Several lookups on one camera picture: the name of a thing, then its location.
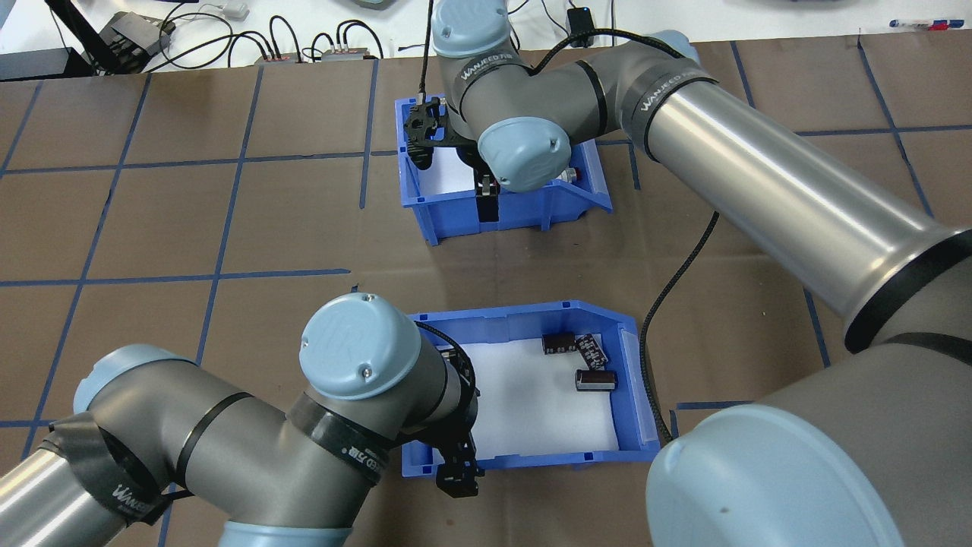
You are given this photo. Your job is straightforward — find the blue bin with push buttons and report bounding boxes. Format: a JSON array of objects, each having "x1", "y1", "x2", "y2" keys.
[{"x1": 393, "y1": 93, "x2": 614, "y2": 246}]

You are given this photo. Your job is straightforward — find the blue bin with capacitors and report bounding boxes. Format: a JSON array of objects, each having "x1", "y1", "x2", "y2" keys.
[{"x1": 400, "y1": 300, "x2": 661, "y2": 479}]

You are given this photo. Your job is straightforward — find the black flat box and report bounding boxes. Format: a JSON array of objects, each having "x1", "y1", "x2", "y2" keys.
[{"x1": 0, "y1": 47, "x2": 96, "y2": 82}]

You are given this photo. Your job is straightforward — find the pile of push-button switches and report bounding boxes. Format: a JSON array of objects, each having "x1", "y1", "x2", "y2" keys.
[{"x1": 414, "y1": 148, "x2": 487, "y2": 200}]

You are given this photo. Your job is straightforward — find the white foam liner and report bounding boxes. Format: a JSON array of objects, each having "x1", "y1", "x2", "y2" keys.
[{"x1": 454, "y1": 338, "x2": 618, "y2": 461}]

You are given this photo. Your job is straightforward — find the dark capacitor with white print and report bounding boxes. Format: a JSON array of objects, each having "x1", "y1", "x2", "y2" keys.
[{"x1": 575, "y1": 334, "x2": 611, "y2": 370}]

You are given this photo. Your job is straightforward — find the black ribbed device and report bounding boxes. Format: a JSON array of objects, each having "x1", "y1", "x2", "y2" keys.
[{"x1": 99, "y1": 11, "x2": 177, "y2": 74}]

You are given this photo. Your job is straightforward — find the white desk top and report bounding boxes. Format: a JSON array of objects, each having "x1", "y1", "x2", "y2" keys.
[{"x1": 0, "y1": 0, "x2": 972, "y2": 77}]

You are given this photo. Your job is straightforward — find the black metal bar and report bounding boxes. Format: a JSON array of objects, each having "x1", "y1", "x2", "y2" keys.
[{"x1": 46, "y1": 0, "x2": 118, "y2": 74}]

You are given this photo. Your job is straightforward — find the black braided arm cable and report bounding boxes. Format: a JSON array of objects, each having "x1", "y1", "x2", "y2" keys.
[
  {"x1": 639, "y1": 211, "x2": 721, "y2": 446},
  {"x1": 416, "y1": 321, "x2": 478, "y2": 384}
]

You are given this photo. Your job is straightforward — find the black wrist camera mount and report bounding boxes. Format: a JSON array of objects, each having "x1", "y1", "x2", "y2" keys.
[
  {"x1": 402, "y1": 93, "x2": 461, "y2": 170},
  {"x1": 434, "y1": 448, "x2": 487, "y2": 500}
]

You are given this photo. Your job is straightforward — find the thin black camera cable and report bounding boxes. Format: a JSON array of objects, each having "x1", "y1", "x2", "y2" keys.
[{"x1": 417, "y1": 0, "x2": 436, "y2": 104}]

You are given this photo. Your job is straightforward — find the black desk cable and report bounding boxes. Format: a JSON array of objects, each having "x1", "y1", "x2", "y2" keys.
[
  {"x1": 302, "y1": 19, "x2": 386, "y2": 62},
  {"x1": 146, "y1": 11, "x2": 238, "y2": 71},
  {"x1": 226, "y1": 15, "x2": 306, "y2": 66}
]

